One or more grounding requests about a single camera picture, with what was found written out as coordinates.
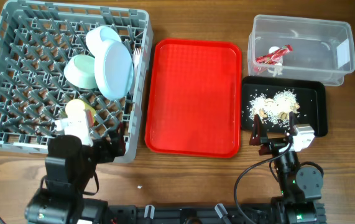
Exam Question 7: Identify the rice and shell scraps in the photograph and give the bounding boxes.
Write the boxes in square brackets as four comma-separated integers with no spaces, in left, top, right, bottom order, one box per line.
[247,90,300,128]

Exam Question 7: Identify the yellow cup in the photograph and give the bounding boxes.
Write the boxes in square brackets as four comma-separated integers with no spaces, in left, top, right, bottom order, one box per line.
[65,99,96,123]

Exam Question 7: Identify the white tissue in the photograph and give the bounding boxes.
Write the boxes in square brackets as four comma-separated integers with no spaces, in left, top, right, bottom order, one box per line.
[267,46,283,77]

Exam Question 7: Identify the red snack wrapper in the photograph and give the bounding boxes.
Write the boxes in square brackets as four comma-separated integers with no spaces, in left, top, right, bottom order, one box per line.
[256,45,293,65]

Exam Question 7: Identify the light blue plate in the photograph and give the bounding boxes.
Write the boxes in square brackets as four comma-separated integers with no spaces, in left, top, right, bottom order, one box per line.
[95,40,134,100]

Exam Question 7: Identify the green bowl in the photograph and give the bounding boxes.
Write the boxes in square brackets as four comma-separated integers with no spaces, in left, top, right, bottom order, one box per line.
[64,55,98,89]

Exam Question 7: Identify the white plastic fork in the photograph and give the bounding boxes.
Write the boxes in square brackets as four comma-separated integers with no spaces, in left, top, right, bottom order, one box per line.
[132,47,142,68]

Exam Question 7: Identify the light blue bowl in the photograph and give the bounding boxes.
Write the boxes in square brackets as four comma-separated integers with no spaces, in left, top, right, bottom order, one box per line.
[86,26,122,57]

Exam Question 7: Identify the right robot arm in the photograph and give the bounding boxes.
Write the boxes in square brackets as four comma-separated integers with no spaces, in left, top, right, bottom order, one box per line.
[249,113,326,223]

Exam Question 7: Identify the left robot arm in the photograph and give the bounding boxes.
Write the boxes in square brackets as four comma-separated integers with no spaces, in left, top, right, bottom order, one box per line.
[25,124,126,224]

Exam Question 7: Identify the black waste tray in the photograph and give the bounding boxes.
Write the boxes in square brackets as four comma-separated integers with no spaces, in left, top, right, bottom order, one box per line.
[241,77,328,137]

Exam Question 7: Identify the grey dishwasher rack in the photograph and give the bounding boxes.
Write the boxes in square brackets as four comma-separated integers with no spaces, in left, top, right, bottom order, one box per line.
[0,1,154,163]

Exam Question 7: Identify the red plastic tray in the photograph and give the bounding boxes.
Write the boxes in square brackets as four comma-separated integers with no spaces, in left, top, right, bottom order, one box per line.
[145,39,242,158]

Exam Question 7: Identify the clear plastic bin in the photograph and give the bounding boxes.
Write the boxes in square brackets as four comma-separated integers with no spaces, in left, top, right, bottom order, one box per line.
[247,14,355,86]

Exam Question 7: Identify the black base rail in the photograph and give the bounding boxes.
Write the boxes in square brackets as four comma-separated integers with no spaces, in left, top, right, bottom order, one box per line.
[109,203,327,224]

